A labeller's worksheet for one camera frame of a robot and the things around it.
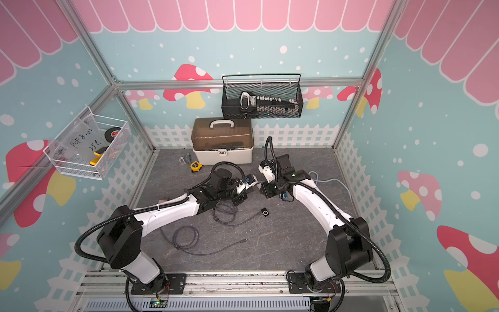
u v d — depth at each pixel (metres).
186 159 1.13
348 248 0.42
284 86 0.92
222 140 1.02
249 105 0.87
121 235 0.45
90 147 0.70
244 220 0.92
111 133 0.80
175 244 0.83
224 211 0.90
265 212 0.92
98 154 0.63
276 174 0.66
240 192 0.70
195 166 1.09
